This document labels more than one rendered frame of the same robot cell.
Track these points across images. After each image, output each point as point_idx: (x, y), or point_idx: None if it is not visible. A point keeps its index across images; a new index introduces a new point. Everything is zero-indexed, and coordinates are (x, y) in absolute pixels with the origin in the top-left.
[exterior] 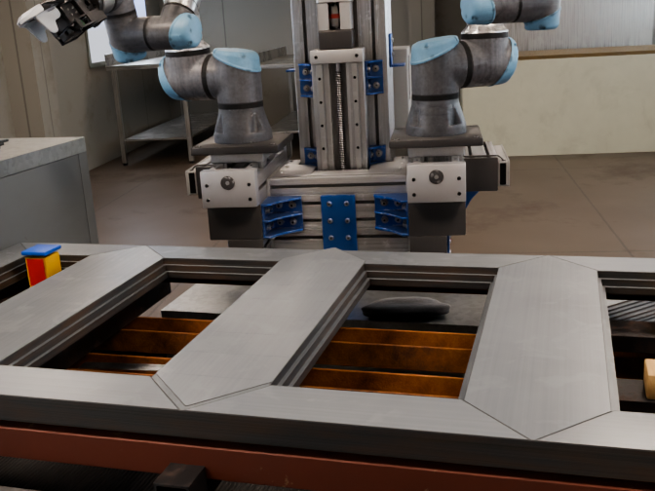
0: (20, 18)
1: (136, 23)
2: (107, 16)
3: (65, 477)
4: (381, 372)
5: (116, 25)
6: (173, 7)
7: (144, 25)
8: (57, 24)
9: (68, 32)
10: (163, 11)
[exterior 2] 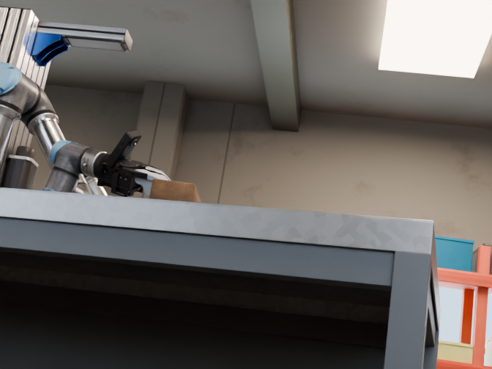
0: (168, 177)
1: (80, 189)
2: (76, 175)
3: None
4: None
5: (75, 184)
6: (89, 188)
7: (85, 193)
8: (132, 181)
9: (134, 190)
10: (85, 187)
